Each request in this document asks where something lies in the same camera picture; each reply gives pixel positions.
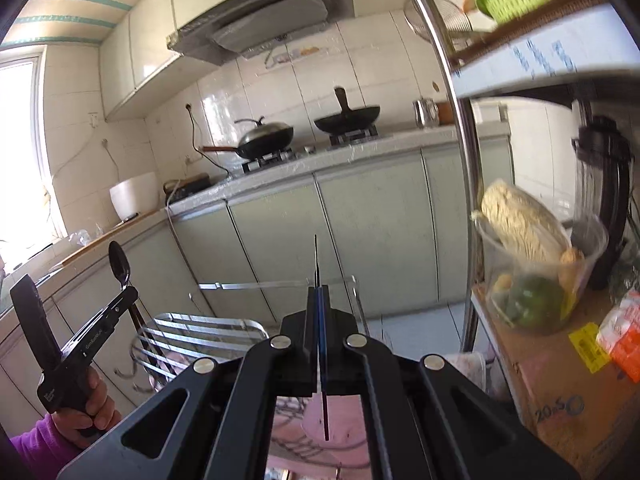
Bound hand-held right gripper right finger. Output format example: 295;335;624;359
322;284;582;480

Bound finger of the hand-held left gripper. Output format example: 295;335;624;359
97;285;140;335

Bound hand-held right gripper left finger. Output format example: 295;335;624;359
57;284;322;480

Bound dark metal spoon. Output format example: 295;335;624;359
108;241;149;356

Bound thin metal utensil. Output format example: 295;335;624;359
313;234;332;442

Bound person's left forearm purple sleeve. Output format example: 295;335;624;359
9;414;83;480

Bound person's left hand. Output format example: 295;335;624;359
50;369;124;450

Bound wooden cutting board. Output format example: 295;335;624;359
59;209;167;267

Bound pink plate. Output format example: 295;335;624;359
272;394;375;462

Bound white round pot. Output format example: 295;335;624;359
109;171;160;222

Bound white cloth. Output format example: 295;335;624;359
442;351;489;387

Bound pale green base cabinets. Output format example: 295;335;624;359
0;149;515;397

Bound black induction cooker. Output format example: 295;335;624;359
162;172;212;202

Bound window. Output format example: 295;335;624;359
0;56;67;263

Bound gas stove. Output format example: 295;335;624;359
239;126;382;174

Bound green pepper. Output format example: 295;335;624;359
504;274;567;332

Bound cardboard box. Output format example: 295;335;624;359
471;280;640;480

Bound glass wok lid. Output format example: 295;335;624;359
234;116;294;147

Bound napa cabbage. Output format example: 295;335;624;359
471;179;574;264

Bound black frying pan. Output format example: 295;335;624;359
313;87;381;136

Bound steel kettle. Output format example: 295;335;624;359
412;97;441;130

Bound metal shelf pole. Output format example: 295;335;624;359
389;0;485;357

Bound clear plastic container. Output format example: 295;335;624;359
471;209;609;337

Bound orange white packet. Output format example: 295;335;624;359
596;289;640;370

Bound grey range hood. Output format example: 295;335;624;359
166;0;356;67

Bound black blender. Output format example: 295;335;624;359
570;100;636;292

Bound white blue printed box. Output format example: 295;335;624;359
449;14;640;100

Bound brown shelf board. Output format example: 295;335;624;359
446;0;618;67

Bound metal wire dish rack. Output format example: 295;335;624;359
131;274;397;480

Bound black power cable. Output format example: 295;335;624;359
186;104;232;182

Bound black wok wooden handle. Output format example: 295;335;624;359
199;122;295;162

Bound cream wall cabinets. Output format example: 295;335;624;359
99;0;437;122

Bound metal wire skimmer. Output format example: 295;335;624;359
403;0;475;45

